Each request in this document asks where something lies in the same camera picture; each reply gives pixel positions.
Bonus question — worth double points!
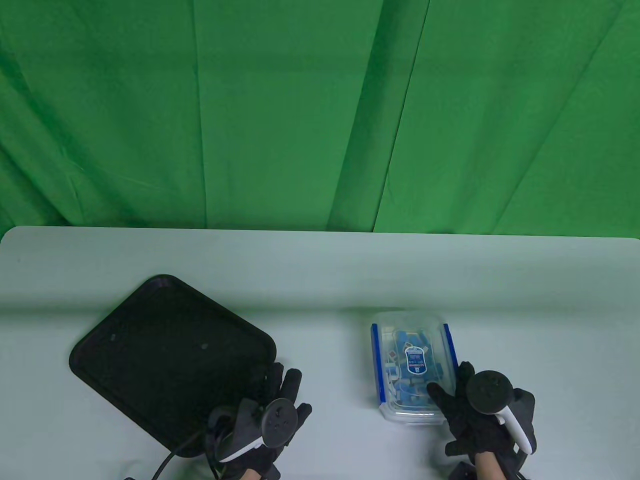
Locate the person's left hand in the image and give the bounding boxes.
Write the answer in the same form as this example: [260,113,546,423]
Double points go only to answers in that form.
[220,363,312,480]

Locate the person's right hand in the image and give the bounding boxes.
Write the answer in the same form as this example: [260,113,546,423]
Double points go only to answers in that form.
[427,361,537,458]

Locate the clear box with blue clips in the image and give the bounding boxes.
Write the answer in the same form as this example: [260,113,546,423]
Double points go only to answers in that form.
[370,311,460,427]

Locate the pile of blue mahjong tiles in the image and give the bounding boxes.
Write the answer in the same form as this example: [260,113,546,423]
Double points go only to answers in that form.
[382,327,446,403]

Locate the clear plastic lid with label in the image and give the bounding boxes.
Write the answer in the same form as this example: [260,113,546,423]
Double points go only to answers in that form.
[371,312,458,406]

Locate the black plastic tray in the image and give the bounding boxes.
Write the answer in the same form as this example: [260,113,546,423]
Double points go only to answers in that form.
[69,274,278,458]

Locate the person's right forearm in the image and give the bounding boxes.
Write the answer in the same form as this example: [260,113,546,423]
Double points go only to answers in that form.
[475,452,506,480]

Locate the black left hand controller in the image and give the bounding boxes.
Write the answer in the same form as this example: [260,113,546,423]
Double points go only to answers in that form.
[205,397,300,466]

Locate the black hand controller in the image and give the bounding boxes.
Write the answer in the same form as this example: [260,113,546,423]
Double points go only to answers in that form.
[205,397,300,466]
[466,370,537,456]

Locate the black right hand controller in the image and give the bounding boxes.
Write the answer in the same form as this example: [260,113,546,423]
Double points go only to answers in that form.
[466,370,537,456]

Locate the green backdrop cloth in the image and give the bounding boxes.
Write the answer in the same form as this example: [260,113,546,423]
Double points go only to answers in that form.
[0,0,640,240]

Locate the black cable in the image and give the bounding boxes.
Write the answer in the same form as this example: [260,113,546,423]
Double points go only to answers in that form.
[125,435,211,480]

